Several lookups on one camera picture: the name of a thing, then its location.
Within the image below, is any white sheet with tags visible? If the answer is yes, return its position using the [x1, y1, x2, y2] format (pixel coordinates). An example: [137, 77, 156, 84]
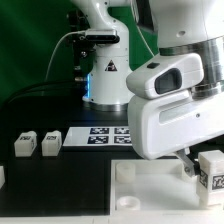
[63, 126, 132, 147]

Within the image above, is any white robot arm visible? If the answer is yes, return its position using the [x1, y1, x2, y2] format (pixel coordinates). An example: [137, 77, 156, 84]
[71, 0, 224, 160]

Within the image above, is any white square tabletop tray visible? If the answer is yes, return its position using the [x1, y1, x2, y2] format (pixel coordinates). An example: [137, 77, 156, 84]
[110, 159, 224, 215]

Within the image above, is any white block at left edge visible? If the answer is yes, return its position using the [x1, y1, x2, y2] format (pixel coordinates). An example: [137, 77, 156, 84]
[0, 166, 5, 189]

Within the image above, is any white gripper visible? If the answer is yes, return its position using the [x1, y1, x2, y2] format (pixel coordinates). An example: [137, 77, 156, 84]
[128, 91, 224, 177]

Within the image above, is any black cables bundle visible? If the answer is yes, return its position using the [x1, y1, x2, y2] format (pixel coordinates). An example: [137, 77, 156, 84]
[0, 79, 88, 111]

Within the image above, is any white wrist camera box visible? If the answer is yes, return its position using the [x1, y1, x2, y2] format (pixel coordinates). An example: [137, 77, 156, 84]
[126, 53, 204, 100]

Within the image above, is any white cable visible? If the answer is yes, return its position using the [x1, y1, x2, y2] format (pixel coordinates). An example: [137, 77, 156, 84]
[45, 30, 89, 82]

